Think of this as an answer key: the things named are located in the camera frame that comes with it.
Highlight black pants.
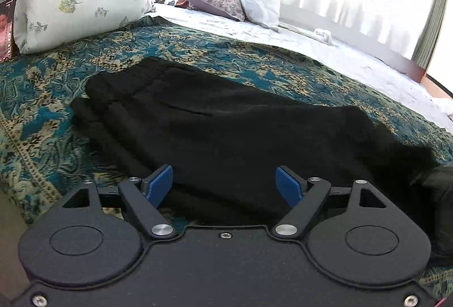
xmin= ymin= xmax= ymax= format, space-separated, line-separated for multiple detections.
xmin=70 ymin=57 xmax=452 ymax=262

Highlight blue paisley patterned bedspread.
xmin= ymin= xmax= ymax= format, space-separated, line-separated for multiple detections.
xmin=1 ymin=16 xmax=452 ymax=297

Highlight white bed sheet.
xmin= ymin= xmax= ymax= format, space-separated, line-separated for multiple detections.
xmin=148 ymin=4 xmax=452 ymax=132

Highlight green curtain right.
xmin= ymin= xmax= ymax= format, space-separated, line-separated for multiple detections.
xmin=412 ymin=0 xmax=448 ymax=72

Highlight pink photo box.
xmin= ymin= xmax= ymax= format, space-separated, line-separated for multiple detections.
xmin=0 ymin=0 xmax=16 ymax=62

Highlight white pillow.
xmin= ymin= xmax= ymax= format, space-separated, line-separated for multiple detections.
xmin=241 ymin=0 xmax=280 ymax=32

